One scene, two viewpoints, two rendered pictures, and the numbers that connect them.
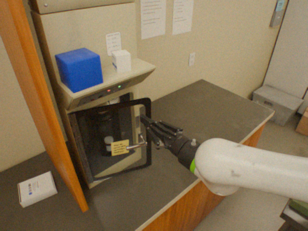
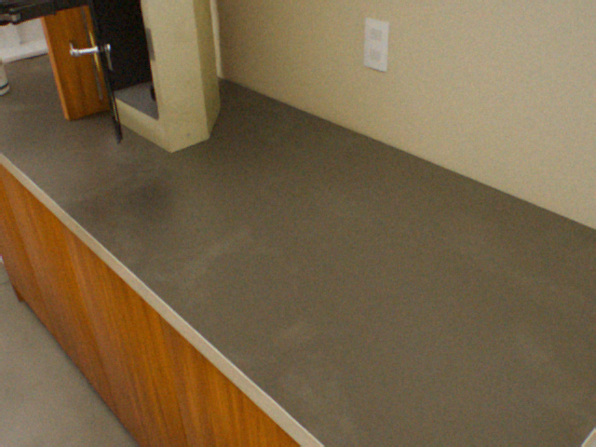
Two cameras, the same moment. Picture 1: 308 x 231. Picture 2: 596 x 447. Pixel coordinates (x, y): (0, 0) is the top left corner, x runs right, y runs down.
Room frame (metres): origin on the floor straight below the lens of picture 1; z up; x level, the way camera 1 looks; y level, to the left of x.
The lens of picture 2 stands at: (1.07, -1.20, 1.56)
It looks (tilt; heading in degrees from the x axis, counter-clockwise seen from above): 33 degrees down; 89
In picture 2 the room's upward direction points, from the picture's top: 2 degrees counter-clockwise
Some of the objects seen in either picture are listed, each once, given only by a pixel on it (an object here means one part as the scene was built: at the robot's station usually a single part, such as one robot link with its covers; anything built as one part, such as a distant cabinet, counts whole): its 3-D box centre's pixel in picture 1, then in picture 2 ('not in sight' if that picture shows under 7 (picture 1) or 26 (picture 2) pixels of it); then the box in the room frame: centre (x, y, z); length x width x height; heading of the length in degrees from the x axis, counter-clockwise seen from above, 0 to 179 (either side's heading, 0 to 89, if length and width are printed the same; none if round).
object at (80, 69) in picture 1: (79, 69); not in sight; (0.58, 0.22, 1.56); 0.10 x 0.10 x 0.09; 41
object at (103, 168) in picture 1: (117, 144); (93, 41); (0.63, 0.14, 1.19); 0.30 x 0.01 x 0.40; 111
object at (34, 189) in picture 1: (37, 188); not in sight; (0.56, 0.55, 0.96); 0.16 x 0.12 x 0.04; 122
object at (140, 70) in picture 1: (111, 86); not in sight; (0.64, 0.14, 1.46); 0.32 x 0.11 x 0.10; 131
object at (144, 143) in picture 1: (135, 143); (82, 47); (0.63, 0.06, 1.20); 0.10 x 0.05 x 0.03; 111
